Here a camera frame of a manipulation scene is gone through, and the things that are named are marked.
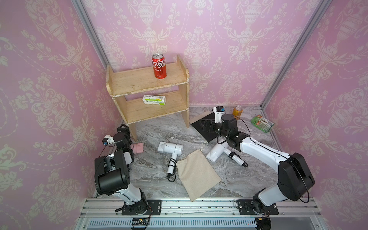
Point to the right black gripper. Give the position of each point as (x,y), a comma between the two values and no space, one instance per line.
(214,125)

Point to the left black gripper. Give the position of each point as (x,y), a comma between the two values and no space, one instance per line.
(126,133)

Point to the white hair dryer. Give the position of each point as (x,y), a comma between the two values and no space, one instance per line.
(219,149)
(174,150)

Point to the beige linen drawstring bag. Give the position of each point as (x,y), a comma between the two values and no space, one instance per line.
(196,174)

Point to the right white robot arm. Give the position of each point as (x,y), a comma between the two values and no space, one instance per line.
(294,176)

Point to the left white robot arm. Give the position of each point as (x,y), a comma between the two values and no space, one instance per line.
(111,173)

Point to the pink hair dryer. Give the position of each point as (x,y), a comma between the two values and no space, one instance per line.
(137,148)

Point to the orange drink can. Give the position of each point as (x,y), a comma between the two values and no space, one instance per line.
(237,111)

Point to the beige pouch under black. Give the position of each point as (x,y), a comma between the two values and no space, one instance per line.
(199,117)

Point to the green snack packet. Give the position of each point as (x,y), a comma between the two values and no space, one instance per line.
(262,123)

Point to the white green small box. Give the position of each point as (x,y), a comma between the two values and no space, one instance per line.
(154,99)

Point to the red cola can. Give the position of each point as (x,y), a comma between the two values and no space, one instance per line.
(159,65)

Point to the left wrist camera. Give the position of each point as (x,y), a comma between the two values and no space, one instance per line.
(108,141)

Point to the black drawstring pouch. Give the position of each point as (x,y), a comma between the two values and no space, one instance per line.
(205,127)

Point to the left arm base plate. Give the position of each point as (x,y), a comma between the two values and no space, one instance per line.
(144,207)

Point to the aluminium front rail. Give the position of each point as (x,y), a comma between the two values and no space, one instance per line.
(202,214)

